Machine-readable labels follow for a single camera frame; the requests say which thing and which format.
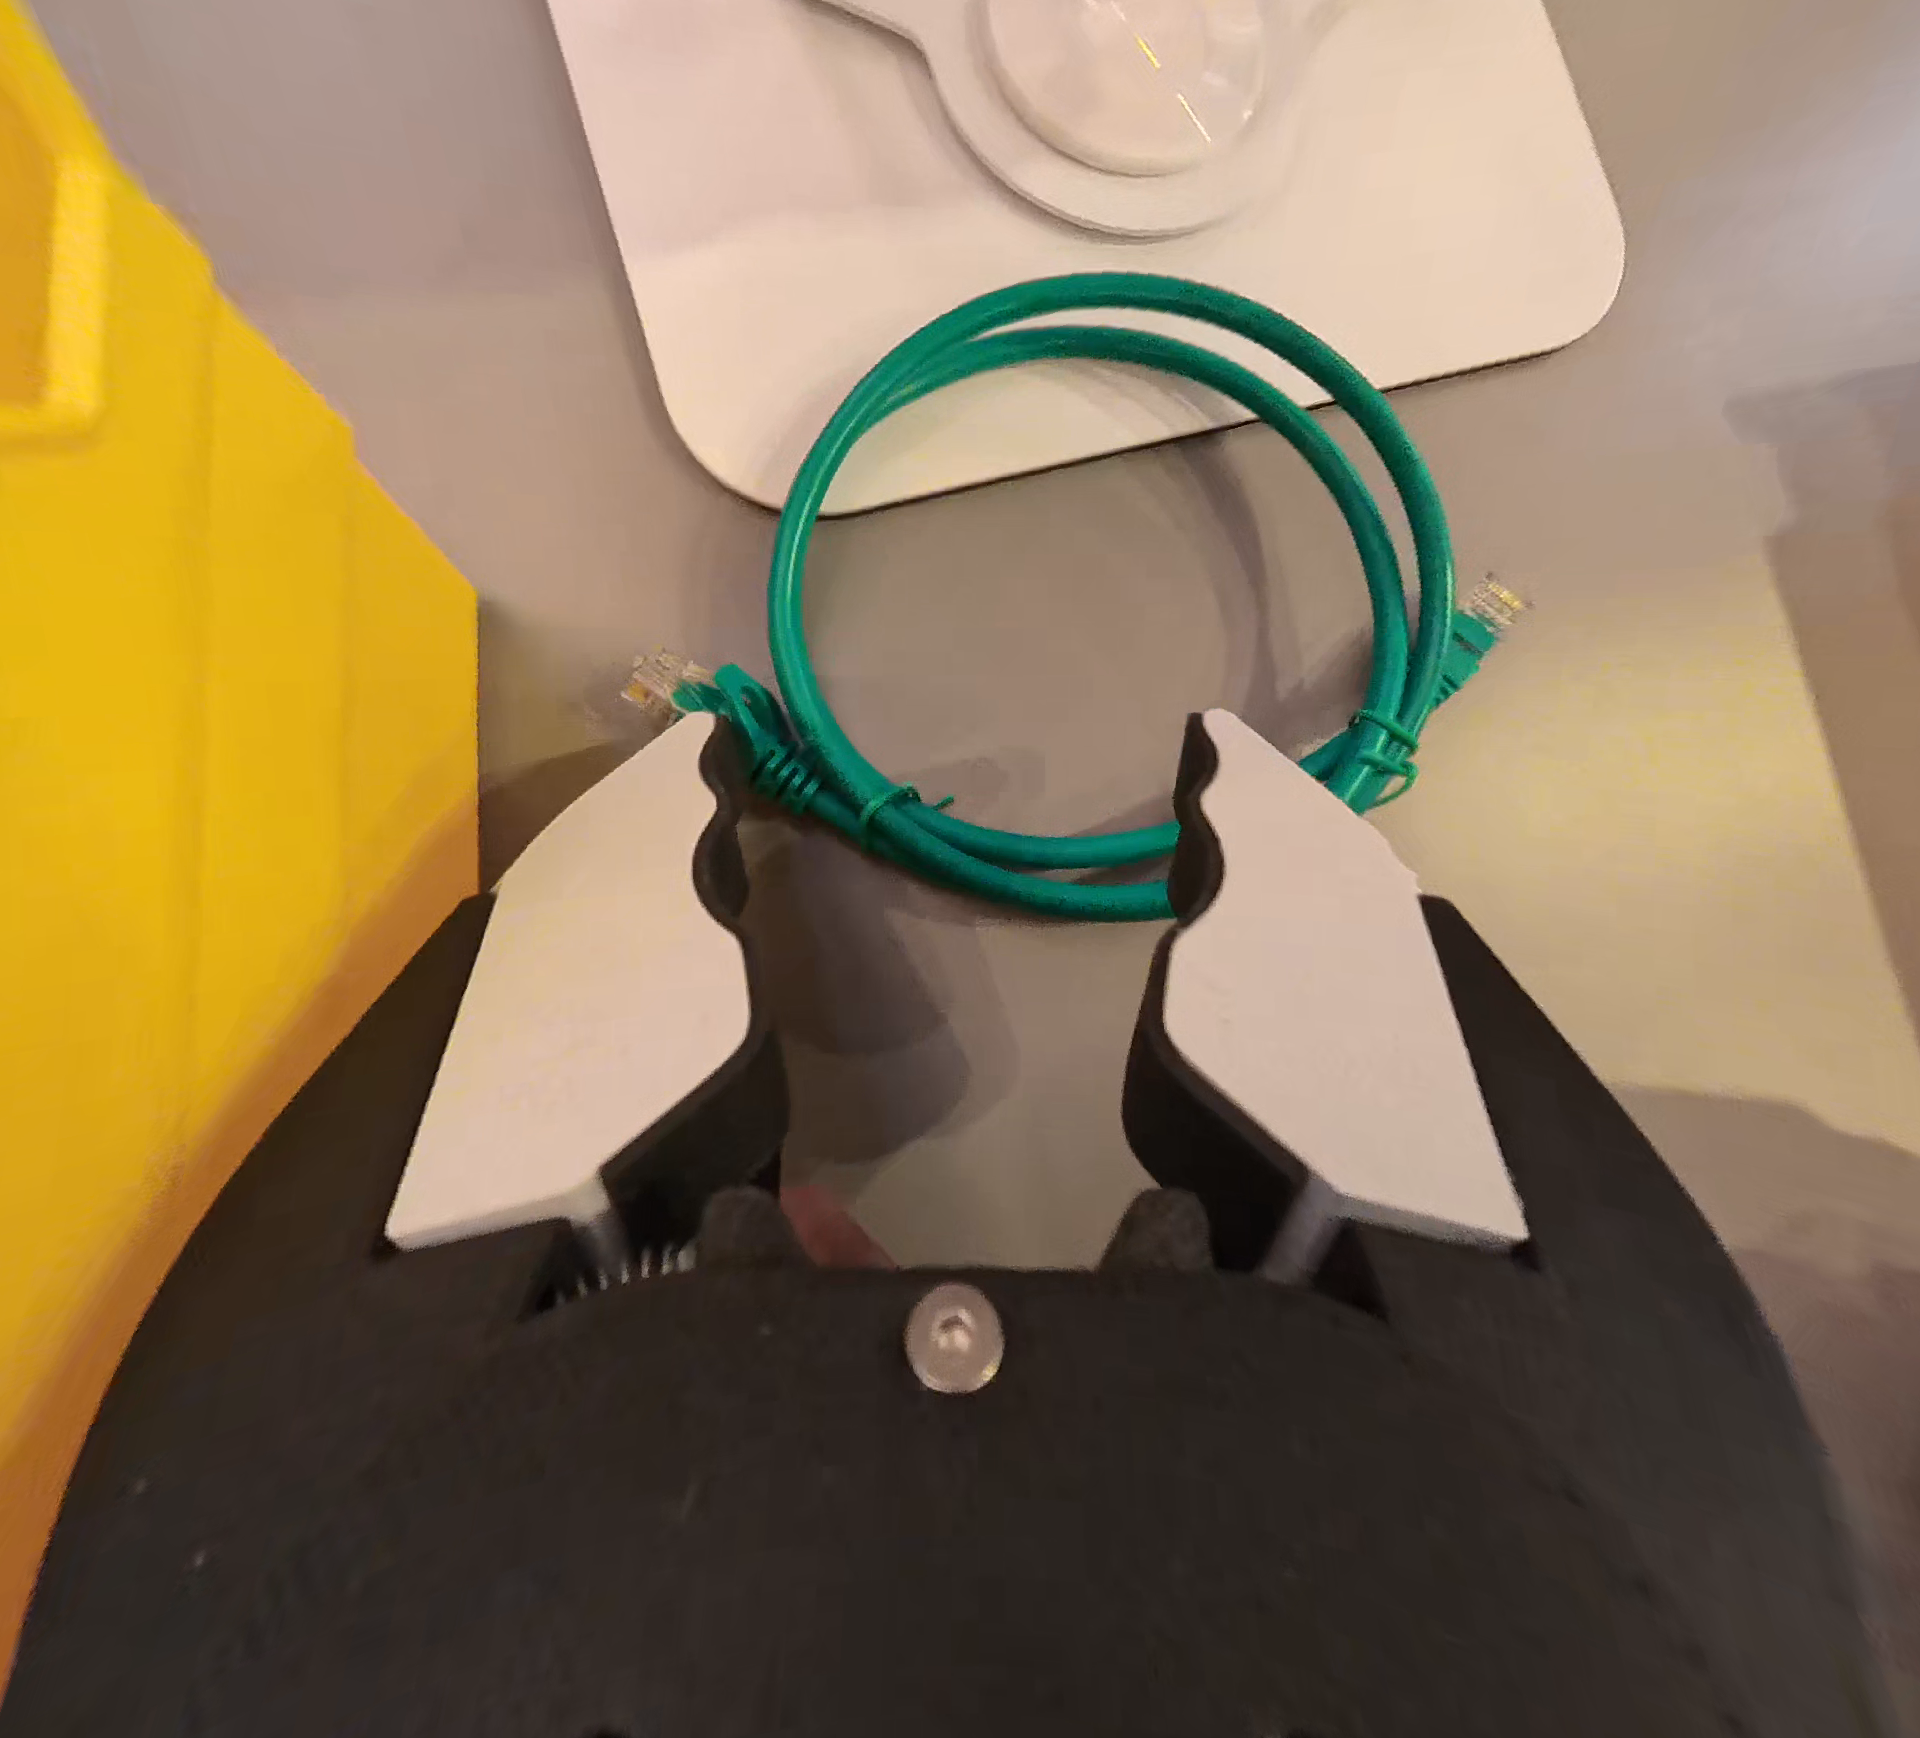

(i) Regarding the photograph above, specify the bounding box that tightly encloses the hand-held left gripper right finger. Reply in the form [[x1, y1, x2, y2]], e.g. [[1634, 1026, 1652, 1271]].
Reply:
[[1121, 710, 1530, 1287]]

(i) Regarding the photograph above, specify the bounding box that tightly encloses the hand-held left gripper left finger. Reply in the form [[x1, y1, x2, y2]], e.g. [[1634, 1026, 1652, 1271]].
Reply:
[[384, 715, 792, 1267]]

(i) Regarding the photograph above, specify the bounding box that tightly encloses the green ethernet cable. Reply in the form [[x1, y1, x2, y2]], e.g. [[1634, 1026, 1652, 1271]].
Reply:
[[622, 272, 1535, 926]]

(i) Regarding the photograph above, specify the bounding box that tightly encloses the large yellow plastic bin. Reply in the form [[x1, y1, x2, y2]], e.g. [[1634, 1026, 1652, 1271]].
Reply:
[[0, 0, 482, 1516]]

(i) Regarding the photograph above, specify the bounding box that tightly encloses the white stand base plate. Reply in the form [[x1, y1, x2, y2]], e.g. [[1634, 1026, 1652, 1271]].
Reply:
[[511, 0, 1630, 516]]

